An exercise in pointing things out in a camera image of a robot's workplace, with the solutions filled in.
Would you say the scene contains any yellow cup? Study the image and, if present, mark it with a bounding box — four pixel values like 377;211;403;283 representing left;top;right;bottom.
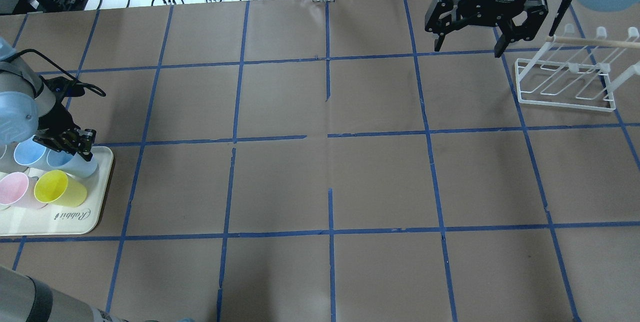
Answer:
33;170;88;207

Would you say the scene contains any black braided cable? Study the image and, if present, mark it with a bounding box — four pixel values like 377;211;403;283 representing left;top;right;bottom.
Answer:
10;49;107;98

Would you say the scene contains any cream serving tray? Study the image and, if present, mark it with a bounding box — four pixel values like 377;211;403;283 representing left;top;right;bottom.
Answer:
0;146;114;237

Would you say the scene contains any pink cup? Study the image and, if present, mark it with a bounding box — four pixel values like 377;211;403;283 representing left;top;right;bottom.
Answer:
0;172;48;210

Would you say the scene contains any blue cup on tray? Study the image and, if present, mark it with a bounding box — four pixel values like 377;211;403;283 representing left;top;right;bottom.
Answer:
13;139;50;170

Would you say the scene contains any white wire cup rack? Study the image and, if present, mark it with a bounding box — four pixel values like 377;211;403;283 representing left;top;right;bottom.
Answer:
514;25;639;112

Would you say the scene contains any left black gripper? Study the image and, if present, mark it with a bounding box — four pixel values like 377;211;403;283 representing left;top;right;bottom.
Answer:
32;79;97;158

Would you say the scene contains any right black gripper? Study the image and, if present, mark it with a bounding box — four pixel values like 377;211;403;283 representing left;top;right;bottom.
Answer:
424;0;549;58

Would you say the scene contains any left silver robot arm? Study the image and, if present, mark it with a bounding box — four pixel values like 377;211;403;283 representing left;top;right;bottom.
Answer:
0;39;106;161

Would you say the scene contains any light blue cup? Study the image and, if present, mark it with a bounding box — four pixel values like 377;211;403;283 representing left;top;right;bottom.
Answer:
46;150;99;178

